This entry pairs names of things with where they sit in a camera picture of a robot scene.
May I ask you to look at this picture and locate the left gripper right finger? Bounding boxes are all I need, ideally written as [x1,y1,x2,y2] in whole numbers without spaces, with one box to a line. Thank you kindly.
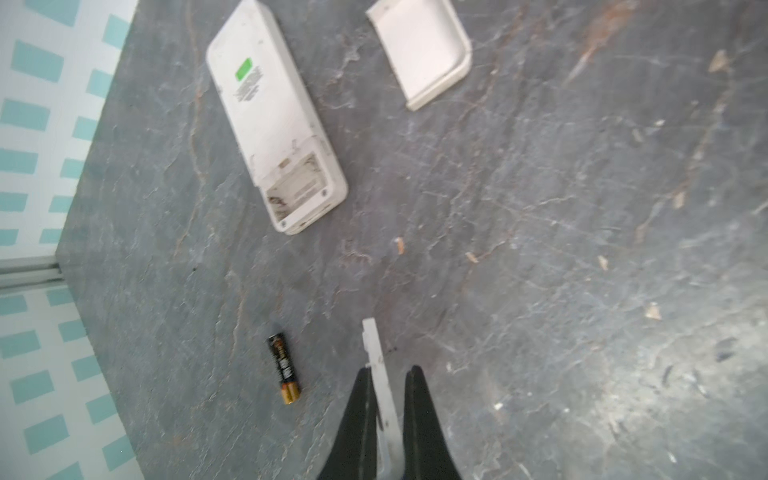
[403,365,460,480]

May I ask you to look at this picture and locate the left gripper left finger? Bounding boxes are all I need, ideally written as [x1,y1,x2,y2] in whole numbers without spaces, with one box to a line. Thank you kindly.
[317,367,378,480]

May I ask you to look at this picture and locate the small dark battery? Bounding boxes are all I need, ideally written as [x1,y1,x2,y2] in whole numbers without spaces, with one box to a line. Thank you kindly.
[268,332,301,405]

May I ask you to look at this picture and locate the white remote control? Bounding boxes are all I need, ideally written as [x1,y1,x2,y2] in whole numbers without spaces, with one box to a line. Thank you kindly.
[206,1,348,235]

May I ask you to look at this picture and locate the white battery cover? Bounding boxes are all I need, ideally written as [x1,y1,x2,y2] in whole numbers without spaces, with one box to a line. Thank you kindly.
[366,0,472,111]
[362,318,405,479]

